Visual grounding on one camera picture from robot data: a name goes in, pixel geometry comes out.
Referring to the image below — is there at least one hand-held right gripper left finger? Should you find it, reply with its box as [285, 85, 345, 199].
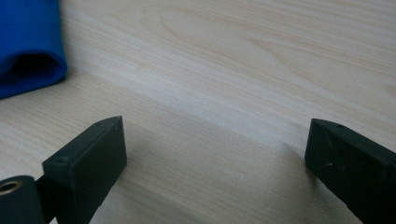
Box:
[36, 116, 128, 224]

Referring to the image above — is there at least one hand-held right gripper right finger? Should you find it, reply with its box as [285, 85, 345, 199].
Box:
[304, 118, 396, 224]

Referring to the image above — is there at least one blue t-shirt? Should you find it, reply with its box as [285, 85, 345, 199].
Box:
[0, 0, 68, 100]

